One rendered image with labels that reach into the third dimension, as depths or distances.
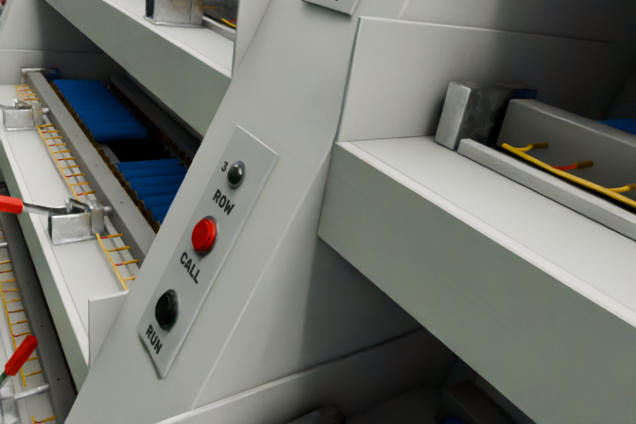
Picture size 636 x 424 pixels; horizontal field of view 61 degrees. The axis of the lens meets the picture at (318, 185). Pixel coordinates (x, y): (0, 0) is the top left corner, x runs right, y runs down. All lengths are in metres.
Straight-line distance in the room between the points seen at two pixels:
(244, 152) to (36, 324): 0.42
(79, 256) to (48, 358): 0.17
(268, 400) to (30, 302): 0.43
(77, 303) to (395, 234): 0.27
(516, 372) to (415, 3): 0.14
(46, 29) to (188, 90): 0.55
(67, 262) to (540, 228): 0.35
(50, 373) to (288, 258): 0.38
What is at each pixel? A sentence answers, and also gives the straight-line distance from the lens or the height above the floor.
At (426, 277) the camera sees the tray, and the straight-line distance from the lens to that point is 0.19.
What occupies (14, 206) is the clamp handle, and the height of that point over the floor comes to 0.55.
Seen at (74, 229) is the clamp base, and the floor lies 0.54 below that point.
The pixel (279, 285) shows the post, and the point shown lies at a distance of 0.24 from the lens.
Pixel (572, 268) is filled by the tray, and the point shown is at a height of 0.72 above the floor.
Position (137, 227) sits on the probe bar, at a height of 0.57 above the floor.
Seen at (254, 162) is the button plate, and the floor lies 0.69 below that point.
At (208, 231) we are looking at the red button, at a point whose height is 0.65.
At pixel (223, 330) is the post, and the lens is 0.25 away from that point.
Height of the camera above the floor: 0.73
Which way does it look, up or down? 8 degrees down
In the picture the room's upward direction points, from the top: 28 degrees clockwise
